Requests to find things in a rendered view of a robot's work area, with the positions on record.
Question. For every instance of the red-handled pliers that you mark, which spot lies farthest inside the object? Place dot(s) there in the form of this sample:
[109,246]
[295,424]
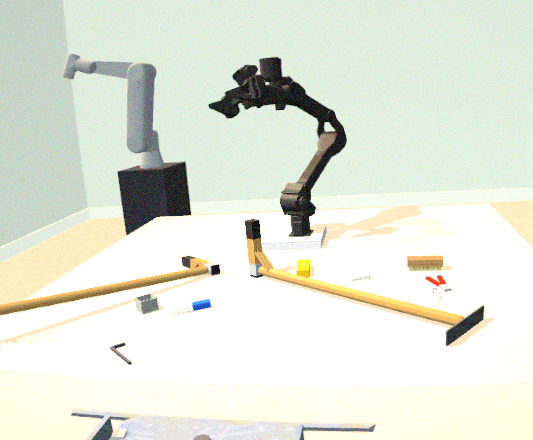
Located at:
[442,284]

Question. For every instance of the long-handled scraper with black blade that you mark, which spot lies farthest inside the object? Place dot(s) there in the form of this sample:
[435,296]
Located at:
[259,266]

